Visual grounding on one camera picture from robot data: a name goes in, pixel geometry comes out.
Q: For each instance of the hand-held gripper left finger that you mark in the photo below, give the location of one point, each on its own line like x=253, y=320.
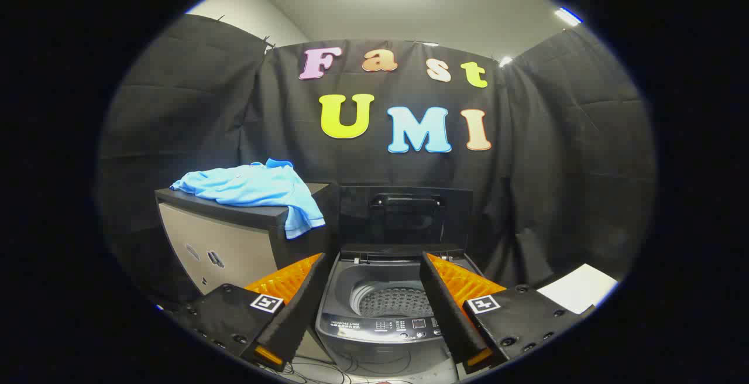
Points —
x=298, y=308

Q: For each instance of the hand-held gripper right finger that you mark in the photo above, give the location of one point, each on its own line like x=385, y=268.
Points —
x=447, y=308

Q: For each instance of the grey washing machine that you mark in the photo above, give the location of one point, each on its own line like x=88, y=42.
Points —
x=377, y=337

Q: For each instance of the dark washing machine lid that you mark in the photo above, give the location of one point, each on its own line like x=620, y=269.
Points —
x=404, y=226

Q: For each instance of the light blue polo shirt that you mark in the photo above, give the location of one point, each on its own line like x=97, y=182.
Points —
x=251, y=188

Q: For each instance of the grey cabinet with dark top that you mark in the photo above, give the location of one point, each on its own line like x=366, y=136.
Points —
x=234, y=249

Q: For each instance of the white sheet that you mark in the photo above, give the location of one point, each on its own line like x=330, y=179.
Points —
x=579, y=287

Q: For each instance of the black backdrop cloth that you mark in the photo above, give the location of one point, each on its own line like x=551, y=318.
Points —
x=351, y=167

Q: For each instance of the small ceiling light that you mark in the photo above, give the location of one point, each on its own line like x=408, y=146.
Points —
x=505, y=61

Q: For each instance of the long ceiling light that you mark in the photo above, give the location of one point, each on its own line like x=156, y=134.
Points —
x=567, y=16

